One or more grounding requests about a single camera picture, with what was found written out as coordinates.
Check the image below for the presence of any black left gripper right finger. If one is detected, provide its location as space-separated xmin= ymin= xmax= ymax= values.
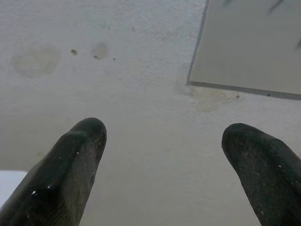
xmin=221 ymin=122 xmax=301 ymax=226

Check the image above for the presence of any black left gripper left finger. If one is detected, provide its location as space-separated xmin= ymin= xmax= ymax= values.
xmin=0 ymin=117 xmax=108 ymax=226

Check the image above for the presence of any large white folding table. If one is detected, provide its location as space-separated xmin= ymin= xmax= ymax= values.
xmin=0 ymin=0 xmax=209 ymax=116

